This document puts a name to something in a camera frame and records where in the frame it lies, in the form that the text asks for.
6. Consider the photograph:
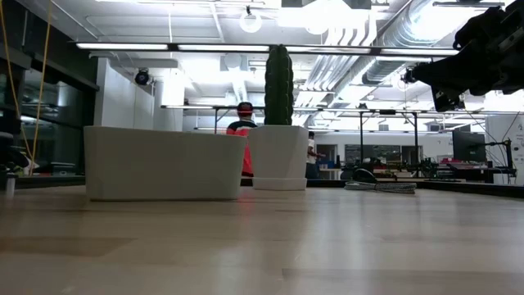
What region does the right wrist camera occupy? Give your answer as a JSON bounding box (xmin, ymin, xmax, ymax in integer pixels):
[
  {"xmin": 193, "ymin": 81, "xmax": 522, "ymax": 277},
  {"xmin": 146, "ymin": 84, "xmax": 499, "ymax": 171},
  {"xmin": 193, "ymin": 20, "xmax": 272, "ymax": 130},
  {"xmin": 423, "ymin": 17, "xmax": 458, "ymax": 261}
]
[{"xmin": 432, "ymin": 86, "xmax": 467, "ymax": 113}]

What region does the white plastic bin with handles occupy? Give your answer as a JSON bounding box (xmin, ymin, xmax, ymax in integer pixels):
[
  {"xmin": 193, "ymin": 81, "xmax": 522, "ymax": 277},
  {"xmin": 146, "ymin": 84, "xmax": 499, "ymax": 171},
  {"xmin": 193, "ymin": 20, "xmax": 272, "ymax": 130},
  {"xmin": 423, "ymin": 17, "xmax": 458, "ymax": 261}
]
[{"xmin": 84, "ymin": 125, "xmax": 248, "ymax": 202}]

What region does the grey braided USB cable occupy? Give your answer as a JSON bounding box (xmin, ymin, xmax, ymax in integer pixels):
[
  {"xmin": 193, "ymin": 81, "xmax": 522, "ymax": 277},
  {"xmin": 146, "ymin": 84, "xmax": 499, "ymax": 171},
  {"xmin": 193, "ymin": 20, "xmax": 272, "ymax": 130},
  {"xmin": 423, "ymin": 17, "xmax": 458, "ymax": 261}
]
[{"xmin": 343, "ymin": 180, "xmax": 418, "ymax": 195}]

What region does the white hexagonal plant pot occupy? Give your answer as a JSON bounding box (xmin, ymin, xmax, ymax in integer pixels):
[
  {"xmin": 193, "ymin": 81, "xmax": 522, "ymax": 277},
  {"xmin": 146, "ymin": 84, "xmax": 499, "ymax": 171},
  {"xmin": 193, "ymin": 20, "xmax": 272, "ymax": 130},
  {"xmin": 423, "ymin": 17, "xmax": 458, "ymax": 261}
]
[{"xmin": 246, "ymin": 125, "xmax": 310, "ymax": 180}]

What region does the cluttered background workbench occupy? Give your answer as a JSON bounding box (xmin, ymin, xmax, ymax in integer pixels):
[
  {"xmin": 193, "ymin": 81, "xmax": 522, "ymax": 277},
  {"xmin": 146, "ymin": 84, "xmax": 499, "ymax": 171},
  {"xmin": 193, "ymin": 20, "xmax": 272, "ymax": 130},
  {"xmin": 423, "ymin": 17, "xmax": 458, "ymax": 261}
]
[{"xmin": 339, "ymin": 157, "xmax": 517, "ymax": 184}]

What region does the ceiling-hung black camera cluster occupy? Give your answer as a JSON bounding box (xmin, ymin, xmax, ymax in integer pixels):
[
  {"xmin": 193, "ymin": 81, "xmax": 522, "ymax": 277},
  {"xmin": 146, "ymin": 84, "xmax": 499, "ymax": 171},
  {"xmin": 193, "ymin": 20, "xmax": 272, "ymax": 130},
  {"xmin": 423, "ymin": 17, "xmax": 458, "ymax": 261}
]
[{"xmin": 400, "ymin": 65, "xmax": 419, "ymax": 86}]

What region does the black monitor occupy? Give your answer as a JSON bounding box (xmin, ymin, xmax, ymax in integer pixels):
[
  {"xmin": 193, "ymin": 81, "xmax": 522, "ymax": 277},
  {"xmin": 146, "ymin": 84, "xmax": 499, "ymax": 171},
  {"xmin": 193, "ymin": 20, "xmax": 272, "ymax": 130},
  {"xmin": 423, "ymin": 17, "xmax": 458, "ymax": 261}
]
[{"xmin": 452, "ymin": 129, "xmax": 487, "ymax": 163}]

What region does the green cactus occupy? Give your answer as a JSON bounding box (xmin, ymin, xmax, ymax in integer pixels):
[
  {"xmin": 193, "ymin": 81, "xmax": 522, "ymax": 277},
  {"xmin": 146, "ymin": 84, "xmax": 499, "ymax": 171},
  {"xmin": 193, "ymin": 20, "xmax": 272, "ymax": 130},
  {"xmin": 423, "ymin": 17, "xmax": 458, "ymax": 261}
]
[{"xmin": 264, "ymin": 43, "xmax": 295, "ymax": 126}]

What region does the yellow hanging cord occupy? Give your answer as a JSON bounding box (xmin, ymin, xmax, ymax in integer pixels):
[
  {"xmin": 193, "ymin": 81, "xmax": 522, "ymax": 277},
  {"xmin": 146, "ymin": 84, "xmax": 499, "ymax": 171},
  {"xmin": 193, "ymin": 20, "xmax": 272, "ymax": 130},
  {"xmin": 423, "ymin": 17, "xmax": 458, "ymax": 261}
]
[
  {"xmin": 30, "ymin": 0, "xmax": 53, "ymax": 175},
  {"xmin": 0, "ymin": 0, "xmax": 34, "ymax": 175}
]

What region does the white ring ceiling lamp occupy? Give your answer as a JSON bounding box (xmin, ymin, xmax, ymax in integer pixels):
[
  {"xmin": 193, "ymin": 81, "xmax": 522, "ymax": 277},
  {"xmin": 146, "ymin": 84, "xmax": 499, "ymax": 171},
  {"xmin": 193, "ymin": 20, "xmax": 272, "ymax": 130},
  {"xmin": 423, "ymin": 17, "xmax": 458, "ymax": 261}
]
[{"xmin": 238, "ymin": 5, "xmax": 264, "ymax": 34}]

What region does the silver ventilation duct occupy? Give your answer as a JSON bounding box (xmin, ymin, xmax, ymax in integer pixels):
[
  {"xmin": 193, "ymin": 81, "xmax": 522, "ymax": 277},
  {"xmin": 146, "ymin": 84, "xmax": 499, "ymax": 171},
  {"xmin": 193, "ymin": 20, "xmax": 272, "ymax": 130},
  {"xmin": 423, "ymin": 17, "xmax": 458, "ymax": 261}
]
[{"xmin": 362, "ymin": 0, "xmax": 455, "ymax": 86}]

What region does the person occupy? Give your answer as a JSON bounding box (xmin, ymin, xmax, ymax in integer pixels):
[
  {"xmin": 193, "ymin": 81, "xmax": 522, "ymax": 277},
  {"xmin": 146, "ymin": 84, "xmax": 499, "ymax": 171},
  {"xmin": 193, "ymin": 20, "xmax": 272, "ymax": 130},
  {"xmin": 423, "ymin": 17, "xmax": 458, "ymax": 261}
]
[
  {"xmin": 305, "ymin": 130, "xmax": 328, "ymax": 180},
  {"xmin": 226, "ymin": 101, "xmax": 258, "ymax": 178}
]

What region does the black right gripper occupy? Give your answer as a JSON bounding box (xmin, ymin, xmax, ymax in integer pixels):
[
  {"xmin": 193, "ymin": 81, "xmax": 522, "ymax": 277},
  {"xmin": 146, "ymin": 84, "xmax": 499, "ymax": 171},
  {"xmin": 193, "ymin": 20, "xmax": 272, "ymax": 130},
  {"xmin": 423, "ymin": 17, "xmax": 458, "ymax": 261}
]
[{"xmin": 411, "ymin": 0, "xmax": 524, "ymax": 98}]

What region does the black dome ceiling camera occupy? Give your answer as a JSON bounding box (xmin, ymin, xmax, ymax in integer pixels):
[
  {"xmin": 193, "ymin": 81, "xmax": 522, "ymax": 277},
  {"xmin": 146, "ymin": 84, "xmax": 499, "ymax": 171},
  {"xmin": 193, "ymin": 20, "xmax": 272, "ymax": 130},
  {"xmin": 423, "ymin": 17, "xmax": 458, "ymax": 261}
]
[{"xmin": 134, "ymin": 68, "xmax": 151, "ymax": 87}]

